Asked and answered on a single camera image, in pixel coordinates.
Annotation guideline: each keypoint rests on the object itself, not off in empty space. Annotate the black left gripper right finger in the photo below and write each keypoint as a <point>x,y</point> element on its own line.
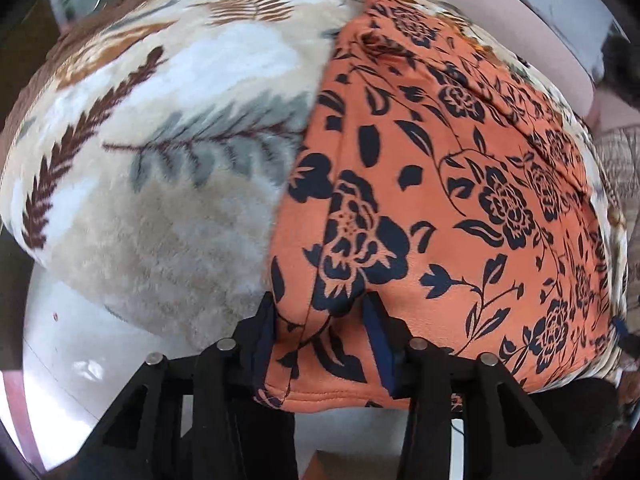
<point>505,436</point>

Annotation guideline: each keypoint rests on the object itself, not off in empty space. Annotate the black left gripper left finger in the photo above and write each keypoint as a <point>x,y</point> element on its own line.
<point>196,417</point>

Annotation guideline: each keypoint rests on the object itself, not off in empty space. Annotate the orange floral garment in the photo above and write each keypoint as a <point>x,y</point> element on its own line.
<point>435,177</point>

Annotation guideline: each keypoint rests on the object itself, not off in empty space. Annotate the cream leaf-pattern fleece blanket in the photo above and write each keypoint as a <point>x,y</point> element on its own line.
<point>147,168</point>

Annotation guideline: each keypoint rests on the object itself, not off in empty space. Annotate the striped beige bedsheet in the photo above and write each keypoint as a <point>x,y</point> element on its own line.
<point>618,149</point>

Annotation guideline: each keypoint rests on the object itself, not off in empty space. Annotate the dark furry cloth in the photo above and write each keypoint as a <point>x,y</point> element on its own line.
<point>621,64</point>

